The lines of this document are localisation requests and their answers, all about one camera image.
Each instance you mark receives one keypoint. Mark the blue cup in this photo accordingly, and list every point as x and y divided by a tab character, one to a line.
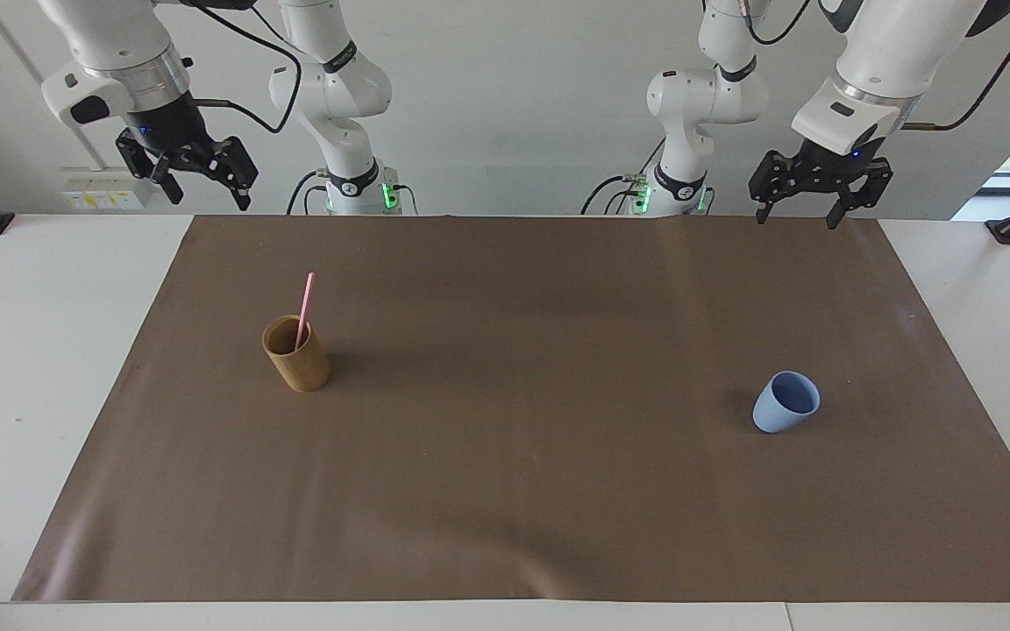
784	405

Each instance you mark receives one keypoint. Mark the pink straw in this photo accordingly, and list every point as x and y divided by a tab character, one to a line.
304	307

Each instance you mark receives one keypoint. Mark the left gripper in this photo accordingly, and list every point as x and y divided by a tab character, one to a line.
851	149

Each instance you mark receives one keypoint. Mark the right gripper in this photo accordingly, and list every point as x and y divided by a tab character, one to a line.
167	123

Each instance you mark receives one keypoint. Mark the brown bamboo cup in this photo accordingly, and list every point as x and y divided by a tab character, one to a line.
297	358

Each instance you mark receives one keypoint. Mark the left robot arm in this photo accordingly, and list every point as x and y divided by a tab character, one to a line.
882	53

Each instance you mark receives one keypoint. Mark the white wall socket box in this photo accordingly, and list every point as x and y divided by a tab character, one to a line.
106	188

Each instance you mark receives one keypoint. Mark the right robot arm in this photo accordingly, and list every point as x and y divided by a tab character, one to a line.
334	83

